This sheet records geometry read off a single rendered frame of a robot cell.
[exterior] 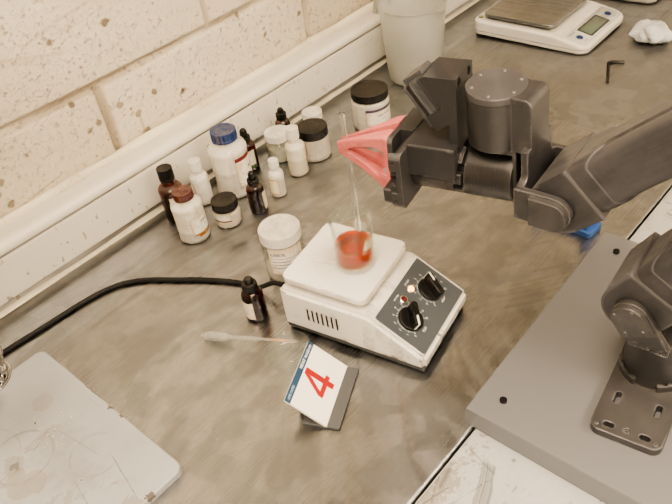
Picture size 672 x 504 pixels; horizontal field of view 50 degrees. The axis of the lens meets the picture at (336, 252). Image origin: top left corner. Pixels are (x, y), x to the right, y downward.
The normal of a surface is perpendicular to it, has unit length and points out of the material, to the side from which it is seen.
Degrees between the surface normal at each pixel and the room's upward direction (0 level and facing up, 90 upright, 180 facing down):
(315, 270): 0
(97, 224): 90
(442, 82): 90
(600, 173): 82
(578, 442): 5
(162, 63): 90
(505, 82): 4
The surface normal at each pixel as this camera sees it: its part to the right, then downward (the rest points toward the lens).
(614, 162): -0.56, 0.54
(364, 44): 0.75, 0.36
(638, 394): -0.18, -0.72
